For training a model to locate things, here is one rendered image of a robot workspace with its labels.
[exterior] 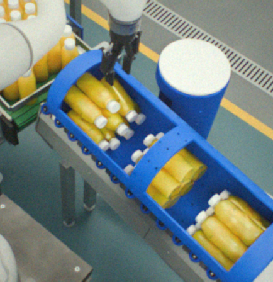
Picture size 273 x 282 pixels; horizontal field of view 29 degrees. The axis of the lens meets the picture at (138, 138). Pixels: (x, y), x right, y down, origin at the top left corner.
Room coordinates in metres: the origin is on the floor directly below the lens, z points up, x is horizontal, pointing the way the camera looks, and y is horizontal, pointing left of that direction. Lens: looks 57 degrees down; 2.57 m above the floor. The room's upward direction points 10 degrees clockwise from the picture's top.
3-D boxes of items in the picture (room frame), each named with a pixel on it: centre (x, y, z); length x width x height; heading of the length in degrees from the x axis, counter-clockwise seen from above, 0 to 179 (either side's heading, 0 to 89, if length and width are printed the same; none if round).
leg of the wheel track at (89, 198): (1.19, 0.19, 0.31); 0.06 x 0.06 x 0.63; 53
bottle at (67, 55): (1.33, 0.32, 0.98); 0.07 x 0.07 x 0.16
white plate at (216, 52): (1.36, -0.16, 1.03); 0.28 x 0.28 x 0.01
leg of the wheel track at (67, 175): (1.07, 0.28, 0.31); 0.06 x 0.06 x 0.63; 53
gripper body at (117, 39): (1.03, 0.10, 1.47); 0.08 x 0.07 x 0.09; 143
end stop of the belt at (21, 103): (1.22, 0.35, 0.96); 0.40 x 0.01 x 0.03; 143
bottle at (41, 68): (1.28, 0.43, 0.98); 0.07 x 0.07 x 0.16
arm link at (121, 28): (1.03, 0.10, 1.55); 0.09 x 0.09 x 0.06
